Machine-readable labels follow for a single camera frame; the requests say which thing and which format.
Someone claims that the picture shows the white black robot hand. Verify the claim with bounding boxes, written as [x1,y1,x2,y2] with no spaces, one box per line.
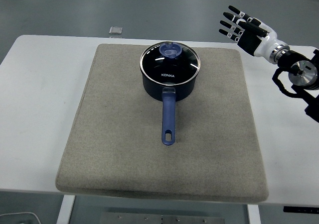
[218,4,281,60]

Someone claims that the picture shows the glass pot lid blue knob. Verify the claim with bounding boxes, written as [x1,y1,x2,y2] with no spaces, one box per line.
[139,41,201,87]

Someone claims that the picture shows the small silver floor plate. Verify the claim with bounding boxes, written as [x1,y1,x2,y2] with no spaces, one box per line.
[109,25,124,36]

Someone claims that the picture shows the beige grey fabric mat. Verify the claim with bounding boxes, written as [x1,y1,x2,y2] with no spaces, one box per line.
[55,43,270,203]

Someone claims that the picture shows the white table leg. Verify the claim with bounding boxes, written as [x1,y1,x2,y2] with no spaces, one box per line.
[246,204,261,224]
[55,195,76,224]

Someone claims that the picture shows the black table control panel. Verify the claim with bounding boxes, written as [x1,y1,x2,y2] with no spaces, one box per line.
[283,206,319,214]

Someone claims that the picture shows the dark pot with blue handle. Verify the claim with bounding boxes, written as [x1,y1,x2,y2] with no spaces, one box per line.
[141,68,199,146]

